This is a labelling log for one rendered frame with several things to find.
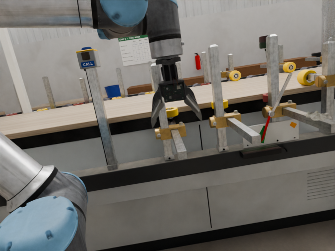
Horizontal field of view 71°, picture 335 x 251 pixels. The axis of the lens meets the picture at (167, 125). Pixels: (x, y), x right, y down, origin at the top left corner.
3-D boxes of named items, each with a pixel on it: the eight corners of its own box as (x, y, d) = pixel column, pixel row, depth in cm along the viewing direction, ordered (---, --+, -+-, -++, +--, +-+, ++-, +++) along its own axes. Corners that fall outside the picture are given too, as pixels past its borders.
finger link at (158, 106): (142, 127, 68) (157, 99, 66) (144, 122, 74) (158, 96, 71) (152, 132, 68) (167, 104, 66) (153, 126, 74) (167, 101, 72)
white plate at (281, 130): (299, 139, 108) (298, 118, 105) (243, 148, 107) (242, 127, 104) (298, 139, 108) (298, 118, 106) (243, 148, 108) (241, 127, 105)
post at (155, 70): (175, 169, 108) (158, 62, 96) (167, 170, 108) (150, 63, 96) (174, 166, 112) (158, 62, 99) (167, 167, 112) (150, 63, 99)
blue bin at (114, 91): (126, 110, 655) (121, 85, 637) (107, 113, 657) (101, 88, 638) (129, 106, 708) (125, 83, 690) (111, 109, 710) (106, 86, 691)
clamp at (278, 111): (296, 114, 105) (296, 103, 104) (266, 119, 104) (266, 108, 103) (289, 111, 110) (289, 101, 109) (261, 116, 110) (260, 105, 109)
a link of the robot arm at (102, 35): (88, -9, 51) (144, -12, 54) (89, 6, 62) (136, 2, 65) (98, 37, 53) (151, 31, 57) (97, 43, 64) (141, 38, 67)
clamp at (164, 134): (186, 136, 103) (185, 125, 102) (156, 141, 103) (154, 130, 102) (185, 132, 109) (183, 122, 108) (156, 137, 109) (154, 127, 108)
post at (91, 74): (117, 169, 106) (94, 67, 94) (106, 171, 106) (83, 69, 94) (118, 165, 110) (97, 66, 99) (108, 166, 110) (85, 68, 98)
